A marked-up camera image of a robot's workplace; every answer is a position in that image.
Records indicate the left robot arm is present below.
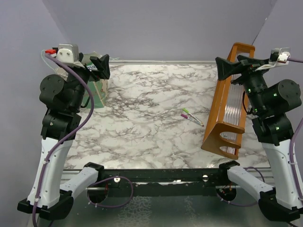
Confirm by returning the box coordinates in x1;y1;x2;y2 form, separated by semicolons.
17;54;110;222

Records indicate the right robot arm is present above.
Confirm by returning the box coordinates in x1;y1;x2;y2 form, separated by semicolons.
215;52;303;223

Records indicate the green paper gift bag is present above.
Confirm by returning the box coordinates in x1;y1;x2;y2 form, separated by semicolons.
81;52;108;109

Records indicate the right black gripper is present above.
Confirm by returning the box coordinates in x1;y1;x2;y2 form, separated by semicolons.
216;54;271;114

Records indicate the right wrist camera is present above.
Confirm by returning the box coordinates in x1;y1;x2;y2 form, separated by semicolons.
268;47;291;66

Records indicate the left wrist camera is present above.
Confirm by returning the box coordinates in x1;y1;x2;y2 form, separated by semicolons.
45;44;80;65

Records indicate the purple capped marker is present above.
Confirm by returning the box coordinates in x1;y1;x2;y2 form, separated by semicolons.
181;114;204;127

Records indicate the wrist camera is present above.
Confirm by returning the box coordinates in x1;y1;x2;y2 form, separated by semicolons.
45;44;80;65
268;47;291;66

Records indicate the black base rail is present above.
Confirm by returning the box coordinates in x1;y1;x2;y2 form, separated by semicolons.
85;162;233;198

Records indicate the wooden rack with clear slats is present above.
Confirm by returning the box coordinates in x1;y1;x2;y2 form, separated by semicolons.
200;42;256;159

